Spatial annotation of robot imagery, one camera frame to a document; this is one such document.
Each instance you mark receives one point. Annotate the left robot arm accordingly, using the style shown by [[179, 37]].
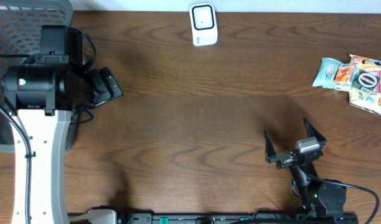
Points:
[[45, 97]]

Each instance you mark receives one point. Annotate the dark grey mesh basket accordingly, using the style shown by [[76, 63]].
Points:
[[20, 30]]

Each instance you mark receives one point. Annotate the green Zam-Buk tin box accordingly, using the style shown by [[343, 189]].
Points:
[[365, 83]]

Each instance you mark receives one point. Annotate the white wiper sheet bag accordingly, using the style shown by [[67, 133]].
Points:
[[371, 103]]

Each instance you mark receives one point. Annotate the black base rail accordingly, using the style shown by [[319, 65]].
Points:
[[263, 216]]

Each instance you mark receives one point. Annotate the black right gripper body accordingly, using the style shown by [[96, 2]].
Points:
[[285, 161]]

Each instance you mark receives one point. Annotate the orange Kleenex tissue pack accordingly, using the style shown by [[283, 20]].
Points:
[[344, 77]]

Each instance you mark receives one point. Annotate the teal snack packet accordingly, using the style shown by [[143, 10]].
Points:
[[327, 73]]

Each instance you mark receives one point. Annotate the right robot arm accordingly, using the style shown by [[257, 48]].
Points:
[[320, 198]]

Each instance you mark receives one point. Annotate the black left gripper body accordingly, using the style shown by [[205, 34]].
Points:
[[101, 91]]

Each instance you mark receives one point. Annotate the white barcode scanner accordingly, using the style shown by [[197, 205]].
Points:
[[203, 24]]

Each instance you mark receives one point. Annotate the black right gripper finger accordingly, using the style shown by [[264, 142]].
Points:
[[270, 153], [313, 132]]

